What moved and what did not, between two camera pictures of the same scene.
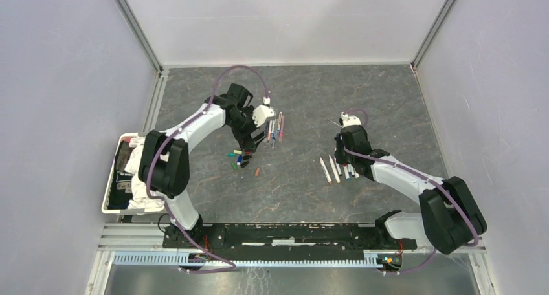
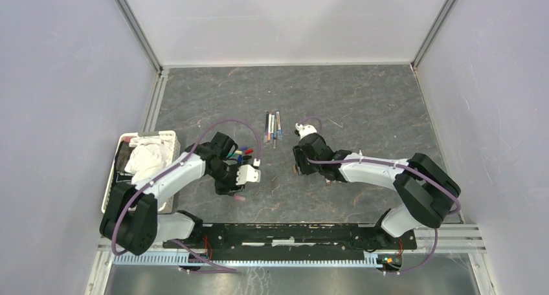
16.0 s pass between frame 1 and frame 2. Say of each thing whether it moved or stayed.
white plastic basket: stayed
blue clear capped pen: stayed
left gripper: moved
